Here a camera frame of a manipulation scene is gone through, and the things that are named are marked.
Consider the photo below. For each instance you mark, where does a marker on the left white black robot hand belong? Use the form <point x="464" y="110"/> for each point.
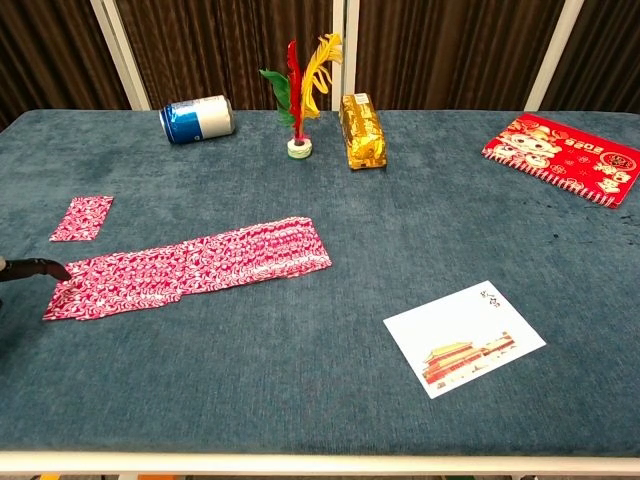
<point x="30" y="268"/>

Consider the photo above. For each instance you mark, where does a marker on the pink white playing card row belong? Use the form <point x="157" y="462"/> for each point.
<point x="225" y="260"/>

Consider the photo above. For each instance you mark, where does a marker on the blue white drink can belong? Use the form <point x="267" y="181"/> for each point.
<point x="197" y="120"/>

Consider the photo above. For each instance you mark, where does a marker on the white partition frame post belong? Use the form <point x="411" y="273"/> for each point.
<point x="345" y="75"/>
<point x="120" y="55"/>
<point x="552" y="55"/>

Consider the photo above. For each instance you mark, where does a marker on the single pink white playing card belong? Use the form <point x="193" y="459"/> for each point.
<point x="81" y="219"/>

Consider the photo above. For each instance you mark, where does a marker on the red spiral-bound calendar notebook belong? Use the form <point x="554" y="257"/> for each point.
<point x="570" y="155"/>

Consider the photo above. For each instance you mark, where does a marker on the white postcard with red palace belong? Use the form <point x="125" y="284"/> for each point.
<point x="465" y="340"/>

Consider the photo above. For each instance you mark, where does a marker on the gold foil package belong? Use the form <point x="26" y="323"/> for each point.
<point x="364" y="132"/>

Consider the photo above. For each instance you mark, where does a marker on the feather shuttlecock with white base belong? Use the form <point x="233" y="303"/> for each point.
<point x="299" y="147"/>

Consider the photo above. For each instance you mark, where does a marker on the blue felt table mat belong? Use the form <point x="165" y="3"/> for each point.
<point x="320" y="390"/>

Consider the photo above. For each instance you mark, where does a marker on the brown pleated curtain panel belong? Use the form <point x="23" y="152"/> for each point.
<point x="450" y="50"/>
<point x="225" y="50"/>
<point x="605" y="55"/>
<point x="50" y="55"/>

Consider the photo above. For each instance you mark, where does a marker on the white table frame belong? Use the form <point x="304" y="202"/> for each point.
<point x="320" y="464"/>

